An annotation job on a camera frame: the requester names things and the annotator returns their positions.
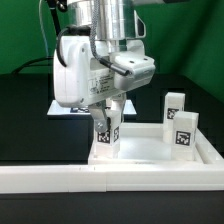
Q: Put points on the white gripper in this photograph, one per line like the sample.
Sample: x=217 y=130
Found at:
x=84 y=81

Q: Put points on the white square tabletop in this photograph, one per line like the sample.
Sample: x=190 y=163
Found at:
x=139 y=143

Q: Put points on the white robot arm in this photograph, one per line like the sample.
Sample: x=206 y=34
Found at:
x=101 y=56

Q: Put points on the white marker sheet with tags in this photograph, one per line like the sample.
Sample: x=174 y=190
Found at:
x=56 y=110

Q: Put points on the white L-shaped obstacle fence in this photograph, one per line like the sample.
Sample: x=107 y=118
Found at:
x=204 y=173

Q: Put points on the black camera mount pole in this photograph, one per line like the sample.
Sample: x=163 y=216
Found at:
x=54 y=6

